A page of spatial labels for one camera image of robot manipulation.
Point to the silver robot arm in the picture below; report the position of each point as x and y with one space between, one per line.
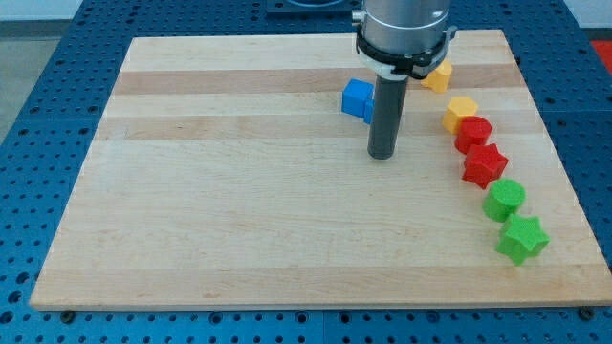
398 39

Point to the blue cube block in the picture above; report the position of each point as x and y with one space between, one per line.
357 99

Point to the yellow heart block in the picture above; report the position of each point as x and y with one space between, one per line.
439 79

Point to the wooden board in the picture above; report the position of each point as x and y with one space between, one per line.
224 176

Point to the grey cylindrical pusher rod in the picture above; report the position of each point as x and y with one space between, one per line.
388 108

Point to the yellow hexagon block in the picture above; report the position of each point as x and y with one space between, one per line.
458 109

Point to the red cylinder block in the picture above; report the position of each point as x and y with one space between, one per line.
472 131

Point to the red star block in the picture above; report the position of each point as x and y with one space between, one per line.
484 164

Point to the green cylinder block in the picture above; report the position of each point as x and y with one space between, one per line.
505 197

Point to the green star block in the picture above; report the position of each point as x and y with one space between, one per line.
522 238

